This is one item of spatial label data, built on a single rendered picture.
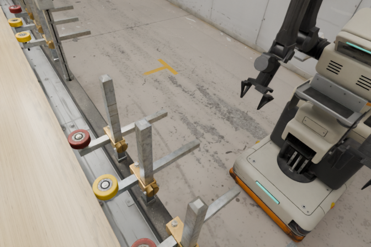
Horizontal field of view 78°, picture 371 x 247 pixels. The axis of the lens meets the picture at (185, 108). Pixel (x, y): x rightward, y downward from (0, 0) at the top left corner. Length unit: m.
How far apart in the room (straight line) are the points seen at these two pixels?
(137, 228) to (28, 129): 0.59
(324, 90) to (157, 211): 0.88
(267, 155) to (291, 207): 0.38
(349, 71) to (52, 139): 1.20
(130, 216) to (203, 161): 1.04
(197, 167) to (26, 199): 1.33
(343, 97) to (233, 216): 1.09
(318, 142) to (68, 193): 1.10
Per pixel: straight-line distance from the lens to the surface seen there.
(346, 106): 1.16
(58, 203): 0.87
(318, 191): 1.82
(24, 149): 1.05
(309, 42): 1.06
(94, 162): 1.26
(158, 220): 1.00
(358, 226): 2.21
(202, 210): 0.58
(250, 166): 1.72
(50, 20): 1.48
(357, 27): 1.05
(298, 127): 1.32
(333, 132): 1.27
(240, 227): 1.81
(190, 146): 0.99
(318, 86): 1.18
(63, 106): 1.60
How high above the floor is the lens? 1.64
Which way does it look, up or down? 43 degrees down
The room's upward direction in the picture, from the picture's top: 6 degrees clockwise
